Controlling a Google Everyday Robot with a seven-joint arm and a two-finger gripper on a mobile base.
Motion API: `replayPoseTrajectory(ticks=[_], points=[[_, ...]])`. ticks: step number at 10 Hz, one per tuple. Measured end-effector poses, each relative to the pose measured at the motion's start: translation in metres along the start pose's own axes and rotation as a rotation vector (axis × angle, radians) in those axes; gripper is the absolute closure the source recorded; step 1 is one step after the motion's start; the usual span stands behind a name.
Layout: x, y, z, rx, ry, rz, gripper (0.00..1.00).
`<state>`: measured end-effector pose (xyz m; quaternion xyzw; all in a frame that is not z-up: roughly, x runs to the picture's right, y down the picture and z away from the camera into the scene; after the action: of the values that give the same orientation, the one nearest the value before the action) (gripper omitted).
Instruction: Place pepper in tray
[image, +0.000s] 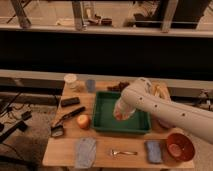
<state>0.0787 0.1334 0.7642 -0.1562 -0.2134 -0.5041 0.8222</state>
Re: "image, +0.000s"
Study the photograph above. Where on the green plastic tray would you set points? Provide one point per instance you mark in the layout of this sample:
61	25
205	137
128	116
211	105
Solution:
106	117

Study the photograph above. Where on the blue grey plastic cup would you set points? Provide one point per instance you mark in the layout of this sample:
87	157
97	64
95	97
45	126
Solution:
90	85

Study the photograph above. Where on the yellow banana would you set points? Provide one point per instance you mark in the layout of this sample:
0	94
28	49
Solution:
161	92

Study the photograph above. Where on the silver metal fork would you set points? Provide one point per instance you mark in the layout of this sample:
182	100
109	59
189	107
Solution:
116	152

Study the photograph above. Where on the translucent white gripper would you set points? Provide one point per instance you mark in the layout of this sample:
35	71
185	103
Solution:
122	110

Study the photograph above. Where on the red yellow apple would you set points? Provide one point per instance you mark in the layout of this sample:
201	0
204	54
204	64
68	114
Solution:
83	121

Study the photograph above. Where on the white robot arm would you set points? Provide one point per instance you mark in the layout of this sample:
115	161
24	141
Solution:
137	95

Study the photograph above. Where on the black rectangular remote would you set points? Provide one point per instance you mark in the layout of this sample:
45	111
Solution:
70	101

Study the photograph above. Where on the blue grey sponge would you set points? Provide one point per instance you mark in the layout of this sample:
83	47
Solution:
154	152

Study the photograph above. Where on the white lidded cup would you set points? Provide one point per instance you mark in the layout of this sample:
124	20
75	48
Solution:
71	80

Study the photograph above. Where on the dark brown food item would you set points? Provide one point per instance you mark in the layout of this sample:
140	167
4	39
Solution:
119	87

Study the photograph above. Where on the grey folded cloth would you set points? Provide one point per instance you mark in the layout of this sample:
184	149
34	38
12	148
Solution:
85	152

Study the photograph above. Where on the red plastic bowl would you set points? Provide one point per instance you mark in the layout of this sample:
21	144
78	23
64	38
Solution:
180	147

